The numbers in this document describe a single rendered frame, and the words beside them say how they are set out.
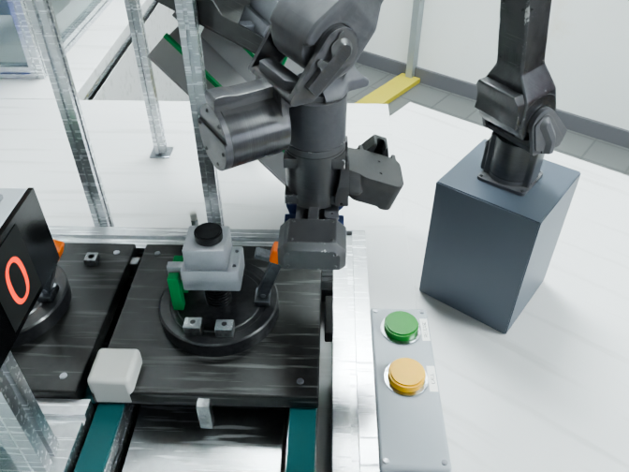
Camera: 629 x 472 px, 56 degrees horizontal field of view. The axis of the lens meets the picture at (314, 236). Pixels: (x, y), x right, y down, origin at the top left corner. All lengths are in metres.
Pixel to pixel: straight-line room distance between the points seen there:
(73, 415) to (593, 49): 2.81
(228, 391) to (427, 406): 0.21
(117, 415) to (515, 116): 0.54
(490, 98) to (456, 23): 2.64
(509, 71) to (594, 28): 2.41
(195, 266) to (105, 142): 0.70
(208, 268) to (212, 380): 0.12
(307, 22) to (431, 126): 0.86
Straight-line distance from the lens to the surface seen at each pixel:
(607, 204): 1.18
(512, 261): 0.79
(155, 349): 0.70
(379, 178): 0.56
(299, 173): 0.55
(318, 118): 0.52
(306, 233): 0.53
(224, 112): 0.49
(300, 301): 0.72
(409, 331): 0.70
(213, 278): 0.65
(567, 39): 3.15
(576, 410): 0.83
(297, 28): 0.49
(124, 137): 1.31
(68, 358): 0.72
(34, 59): 1.62
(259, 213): 1.04
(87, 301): 0.77
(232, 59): 0.91
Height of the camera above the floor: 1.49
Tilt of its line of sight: 40 degrees down
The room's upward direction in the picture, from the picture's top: straight up
